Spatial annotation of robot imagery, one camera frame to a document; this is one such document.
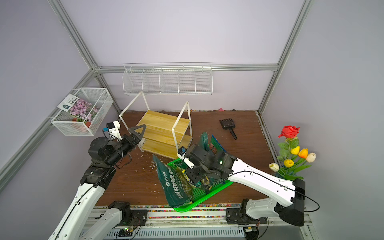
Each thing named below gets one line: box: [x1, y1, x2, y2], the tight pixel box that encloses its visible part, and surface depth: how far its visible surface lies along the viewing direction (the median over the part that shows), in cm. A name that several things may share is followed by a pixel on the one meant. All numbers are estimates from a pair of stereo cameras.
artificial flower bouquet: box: [269, 125, 316, 181], surface depth 65 cm
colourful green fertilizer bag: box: [208, 134, 227, 155], surface depth 77 cm
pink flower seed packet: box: [56, 94, 100, 128], surface depth 75 cm
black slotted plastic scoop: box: [219, 118, 238, 140], surface depth 111 cm
